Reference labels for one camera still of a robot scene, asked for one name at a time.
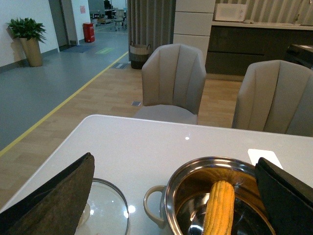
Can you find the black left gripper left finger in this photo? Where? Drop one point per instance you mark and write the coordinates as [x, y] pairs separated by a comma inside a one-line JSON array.
[[55, 207]]

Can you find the beige upholstered chair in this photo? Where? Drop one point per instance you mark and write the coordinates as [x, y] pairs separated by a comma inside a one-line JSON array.
[[276, 96], [173, 80]]

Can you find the yellow corn cob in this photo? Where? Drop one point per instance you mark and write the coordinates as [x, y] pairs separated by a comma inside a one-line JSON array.
[[219, 210]]

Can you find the floor outlet cover plate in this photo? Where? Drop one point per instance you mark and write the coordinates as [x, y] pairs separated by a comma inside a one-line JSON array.
[[136, 103]]

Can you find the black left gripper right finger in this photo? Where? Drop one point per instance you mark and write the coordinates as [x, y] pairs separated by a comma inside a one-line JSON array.
[[287, 200]]

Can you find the grey curtain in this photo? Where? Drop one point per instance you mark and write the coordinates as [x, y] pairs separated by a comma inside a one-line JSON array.
[[151, 22]]

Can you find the woven basket with handles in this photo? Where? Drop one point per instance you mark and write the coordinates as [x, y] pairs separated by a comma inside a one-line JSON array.
[[139, 54]]

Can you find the office chair in background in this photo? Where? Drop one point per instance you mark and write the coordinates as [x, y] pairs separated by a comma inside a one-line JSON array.
[[119, 19]]

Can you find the glass pot lid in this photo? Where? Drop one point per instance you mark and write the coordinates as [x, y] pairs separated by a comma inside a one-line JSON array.
[[106, 211]]

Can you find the white drawer column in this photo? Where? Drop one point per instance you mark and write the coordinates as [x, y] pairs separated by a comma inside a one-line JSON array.
[[193, 21]]

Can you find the white microwave oven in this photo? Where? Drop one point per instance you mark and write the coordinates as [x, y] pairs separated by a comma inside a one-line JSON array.
[[228, 12]]

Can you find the red box on floor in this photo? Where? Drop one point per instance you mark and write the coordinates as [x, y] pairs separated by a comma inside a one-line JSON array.
[[88, 30]]

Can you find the potted green plant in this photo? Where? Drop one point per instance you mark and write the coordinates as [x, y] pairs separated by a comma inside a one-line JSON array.
[[30, 33]]

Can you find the right beige upholstered chair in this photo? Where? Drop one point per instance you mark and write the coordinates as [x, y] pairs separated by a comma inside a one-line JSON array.
[[276, 96]]

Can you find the dark kitchen counter cabinet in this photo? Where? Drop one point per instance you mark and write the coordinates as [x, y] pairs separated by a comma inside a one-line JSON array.
[[232, 49]]

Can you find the black appliance at right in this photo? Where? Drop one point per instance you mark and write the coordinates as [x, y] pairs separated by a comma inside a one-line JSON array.
[[300, 54]]

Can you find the left beige upholstered chair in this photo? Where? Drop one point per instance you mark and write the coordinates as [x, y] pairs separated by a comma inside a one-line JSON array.
[[173, 80]]

